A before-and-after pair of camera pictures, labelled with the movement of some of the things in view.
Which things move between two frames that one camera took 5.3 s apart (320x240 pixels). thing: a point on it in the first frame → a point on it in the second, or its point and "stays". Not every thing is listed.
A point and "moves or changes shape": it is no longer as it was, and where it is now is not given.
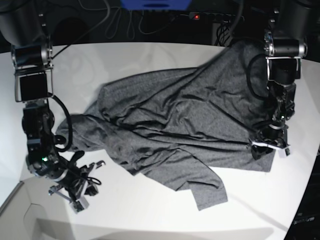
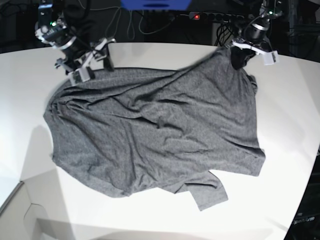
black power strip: (216, 17) stays
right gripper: (274, 138) → (239, 57)
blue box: (158, 5) stays
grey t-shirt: (188, 124) moves or changes shape
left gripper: (72, 189) → (78, 69)
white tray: (34, 210) stays
